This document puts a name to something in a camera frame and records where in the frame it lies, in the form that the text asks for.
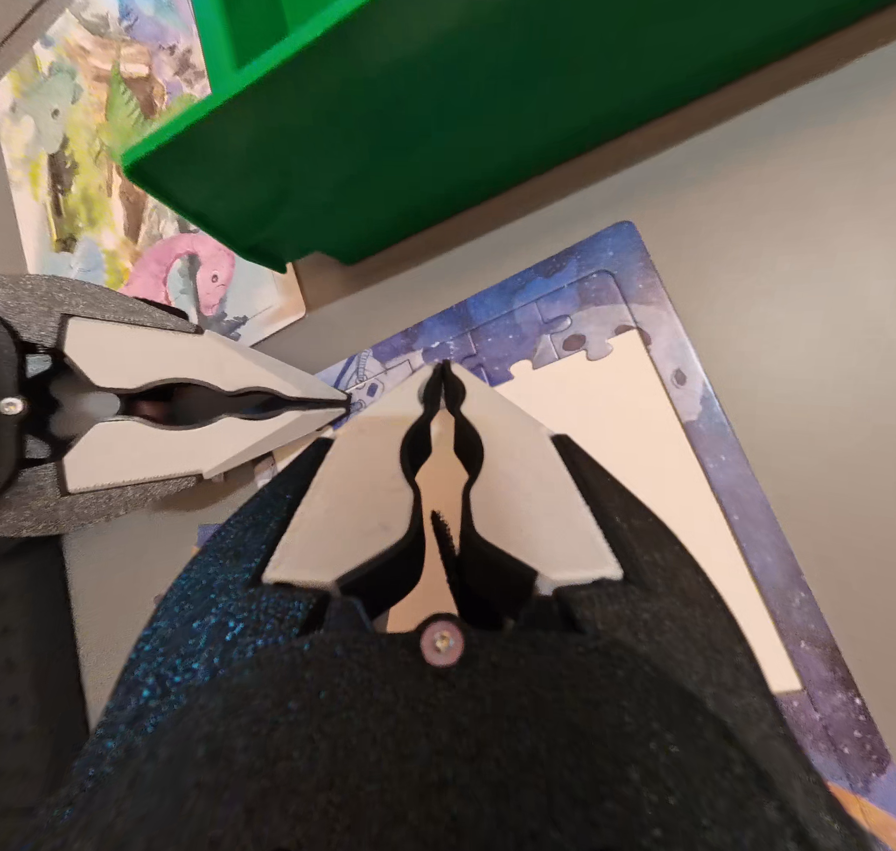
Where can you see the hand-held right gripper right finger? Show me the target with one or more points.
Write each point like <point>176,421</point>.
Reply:
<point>546,508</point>

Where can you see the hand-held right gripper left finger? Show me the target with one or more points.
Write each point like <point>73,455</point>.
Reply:
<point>343,515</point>

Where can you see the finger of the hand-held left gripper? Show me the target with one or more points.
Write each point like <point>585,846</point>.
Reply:
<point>175,455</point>
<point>175,354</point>

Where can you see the blue space puzzle tray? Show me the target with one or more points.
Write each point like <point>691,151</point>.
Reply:
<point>700,480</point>

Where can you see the colourful dinosaur puzzle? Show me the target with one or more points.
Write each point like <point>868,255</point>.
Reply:
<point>84,130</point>

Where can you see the green plastic bin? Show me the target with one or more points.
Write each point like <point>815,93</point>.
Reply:
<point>455,95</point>

